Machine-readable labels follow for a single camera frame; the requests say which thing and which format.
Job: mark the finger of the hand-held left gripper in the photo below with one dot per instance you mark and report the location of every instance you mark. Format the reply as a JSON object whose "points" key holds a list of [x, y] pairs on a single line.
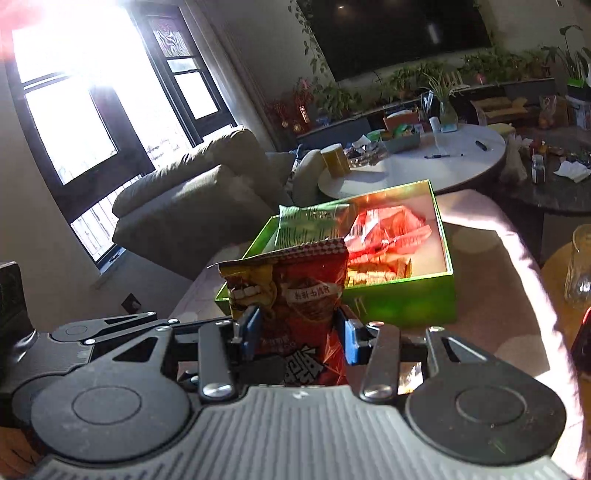
{"points": [[92, 328], [124, 339]]}

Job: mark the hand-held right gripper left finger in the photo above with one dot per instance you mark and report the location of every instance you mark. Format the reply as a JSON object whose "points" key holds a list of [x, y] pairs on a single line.
{"points": [[249, 330]]}

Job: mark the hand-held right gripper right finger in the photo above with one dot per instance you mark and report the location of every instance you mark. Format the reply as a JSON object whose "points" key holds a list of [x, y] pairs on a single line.
{"points": [[351, 334]]}

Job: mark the red chips bag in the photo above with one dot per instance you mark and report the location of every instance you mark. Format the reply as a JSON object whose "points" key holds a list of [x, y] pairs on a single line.
{"points": [[295, 286]]}

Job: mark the green cardboard box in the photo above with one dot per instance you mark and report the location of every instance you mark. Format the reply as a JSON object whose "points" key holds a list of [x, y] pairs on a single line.
{"points": [[406, 301]]}

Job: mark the clear yellow cake packet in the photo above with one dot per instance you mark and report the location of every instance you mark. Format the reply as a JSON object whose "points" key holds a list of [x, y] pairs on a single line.
{"points": [[374, 273]]}

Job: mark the red transparent snack packet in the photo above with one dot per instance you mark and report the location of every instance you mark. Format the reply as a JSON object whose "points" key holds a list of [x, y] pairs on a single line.
{"points": [[388, 230]]}

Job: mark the green snack bag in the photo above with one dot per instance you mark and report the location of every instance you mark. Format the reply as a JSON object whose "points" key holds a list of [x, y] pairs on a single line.
{"points": [[309, 226]]}

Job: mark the person's left hand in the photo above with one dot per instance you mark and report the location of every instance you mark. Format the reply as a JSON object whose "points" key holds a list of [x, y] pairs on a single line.
{"points": [[14, 445]]}

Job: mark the beige sofa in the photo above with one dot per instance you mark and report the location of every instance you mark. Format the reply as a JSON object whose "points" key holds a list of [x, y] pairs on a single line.
{"points": [[194, 203]]}

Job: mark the large black framed window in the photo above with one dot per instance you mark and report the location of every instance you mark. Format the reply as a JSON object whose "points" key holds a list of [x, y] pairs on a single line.
{"points": [[124, 162]]}

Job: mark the yellow canister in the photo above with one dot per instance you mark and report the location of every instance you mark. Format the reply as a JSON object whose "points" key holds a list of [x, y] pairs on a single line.
{"points": [[335, 161]]}

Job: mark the round white table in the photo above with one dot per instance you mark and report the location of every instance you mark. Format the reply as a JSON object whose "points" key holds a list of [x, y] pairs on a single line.
{"points": [[415, 171]]}

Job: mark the pile of foil wrappers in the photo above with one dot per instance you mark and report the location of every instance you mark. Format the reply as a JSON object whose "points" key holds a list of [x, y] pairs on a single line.
{"points": [[364, 150]]}

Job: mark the teal basket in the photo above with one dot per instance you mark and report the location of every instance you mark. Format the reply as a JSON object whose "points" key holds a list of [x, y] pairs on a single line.
{"points": [[401, 143]]}

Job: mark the thin pen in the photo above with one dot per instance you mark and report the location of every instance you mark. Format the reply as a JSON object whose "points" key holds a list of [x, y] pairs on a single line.
{"points": [[443, 155]]}

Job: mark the dark television console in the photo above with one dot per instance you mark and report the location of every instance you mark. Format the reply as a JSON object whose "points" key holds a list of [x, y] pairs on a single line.
{"points": [[337, 128]]}

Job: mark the yellow round side table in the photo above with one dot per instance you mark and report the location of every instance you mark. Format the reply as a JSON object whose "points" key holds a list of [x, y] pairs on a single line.
{"points": [[554, 287]]}

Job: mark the orange tissue box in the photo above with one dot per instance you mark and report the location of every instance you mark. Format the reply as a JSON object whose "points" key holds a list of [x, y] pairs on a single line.
{"points": [[399, 121]]}

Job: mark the small white cylinder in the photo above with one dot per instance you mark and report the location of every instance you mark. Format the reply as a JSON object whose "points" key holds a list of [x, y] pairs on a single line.
{"points": [[434, 124]]}

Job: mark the black marker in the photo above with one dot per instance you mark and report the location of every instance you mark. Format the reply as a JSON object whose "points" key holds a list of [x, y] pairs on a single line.
{"points": [[482, 145]]}

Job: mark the red phone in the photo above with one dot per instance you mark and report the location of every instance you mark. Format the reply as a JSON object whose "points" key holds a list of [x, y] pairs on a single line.
{"points": [[582, 344]]}

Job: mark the row of green potted plants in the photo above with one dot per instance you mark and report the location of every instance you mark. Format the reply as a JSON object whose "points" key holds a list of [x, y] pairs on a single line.
{"points": [[337, 99]]}

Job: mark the clear plastic bag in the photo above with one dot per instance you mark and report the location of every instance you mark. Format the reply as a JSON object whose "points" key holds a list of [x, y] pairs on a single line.
{"points": [[513, 161]]}

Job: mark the glass mug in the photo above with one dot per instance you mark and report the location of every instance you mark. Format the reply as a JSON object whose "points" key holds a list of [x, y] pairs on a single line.
{"points": [[579, 267]]}

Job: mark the glass vase with plant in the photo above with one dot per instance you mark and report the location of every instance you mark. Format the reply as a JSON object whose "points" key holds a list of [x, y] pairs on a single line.
{"points": [[448, 116]]}

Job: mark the red flower decoration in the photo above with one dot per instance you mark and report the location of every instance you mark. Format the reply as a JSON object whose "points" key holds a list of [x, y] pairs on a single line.
{"points": [[300, 93]]}

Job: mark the dark round table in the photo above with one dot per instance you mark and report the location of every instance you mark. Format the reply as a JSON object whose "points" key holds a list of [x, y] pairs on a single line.
{"points": [[554, 194]]}

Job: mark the small glass jar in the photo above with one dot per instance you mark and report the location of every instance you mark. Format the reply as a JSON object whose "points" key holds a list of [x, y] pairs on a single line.
{"points": [[538, 170]]}

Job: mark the sheer white curtain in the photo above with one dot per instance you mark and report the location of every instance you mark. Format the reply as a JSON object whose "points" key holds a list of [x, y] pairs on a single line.
{"points": [[240, 69]]}

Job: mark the open cardboard box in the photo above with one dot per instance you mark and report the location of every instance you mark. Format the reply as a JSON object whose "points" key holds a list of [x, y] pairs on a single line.
{"points": [[498, 113]]}

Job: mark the crumpled white tissue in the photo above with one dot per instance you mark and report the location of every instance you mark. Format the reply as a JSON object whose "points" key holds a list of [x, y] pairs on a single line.
{"points": [[572, 170]]}

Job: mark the plastic bag of oranges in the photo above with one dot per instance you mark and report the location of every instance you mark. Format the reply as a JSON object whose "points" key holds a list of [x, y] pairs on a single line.
{"points": [[548, 115]]}

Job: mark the narrow black framed window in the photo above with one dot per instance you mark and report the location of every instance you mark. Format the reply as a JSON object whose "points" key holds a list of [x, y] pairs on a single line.
{"points": [[164, 34]]}

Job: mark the clear storage box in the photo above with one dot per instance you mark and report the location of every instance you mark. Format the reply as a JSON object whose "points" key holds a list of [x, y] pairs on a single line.
{"points": [[579, 113]]}

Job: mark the green and black box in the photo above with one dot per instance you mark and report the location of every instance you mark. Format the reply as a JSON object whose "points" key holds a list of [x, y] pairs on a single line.
{"points": [[579, 90]]}

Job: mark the peace lily in white pot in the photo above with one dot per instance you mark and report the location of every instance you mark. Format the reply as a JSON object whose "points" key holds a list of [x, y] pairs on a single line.
{"points": [[577, 55]]}

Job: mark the wall socket with plug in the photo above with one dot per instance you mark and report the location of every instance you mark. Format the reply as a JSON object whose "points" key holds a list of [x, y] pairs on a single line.
{"points": [[131, 303]]}

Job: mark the wall-mounted black television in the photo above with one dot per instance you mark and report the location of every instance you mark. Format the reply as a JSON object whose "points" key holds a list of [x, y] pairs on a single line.
{"points": [[392, 37]]}

